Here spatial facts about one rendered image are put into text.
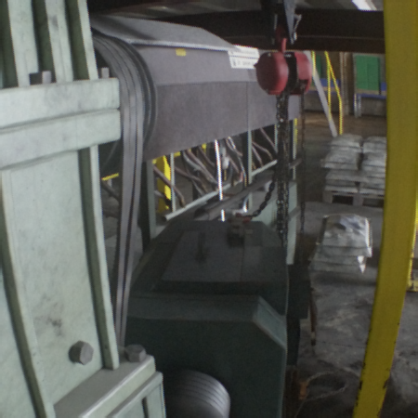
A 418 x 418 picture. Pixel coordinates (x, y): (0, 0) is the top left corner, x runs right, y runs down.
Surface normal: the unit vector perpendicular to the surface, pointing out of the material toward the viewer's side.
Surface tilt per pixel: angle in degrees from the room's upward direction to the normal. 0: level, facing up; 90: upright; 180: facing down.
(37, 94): 90
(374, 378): 90
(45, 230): 90
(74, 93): 90
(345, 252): 63
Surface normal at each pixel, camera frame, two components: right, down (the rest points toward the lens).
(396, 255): -0.45, 0.26
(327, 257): -0.45, -0.15
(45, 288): 0.89, 0.11
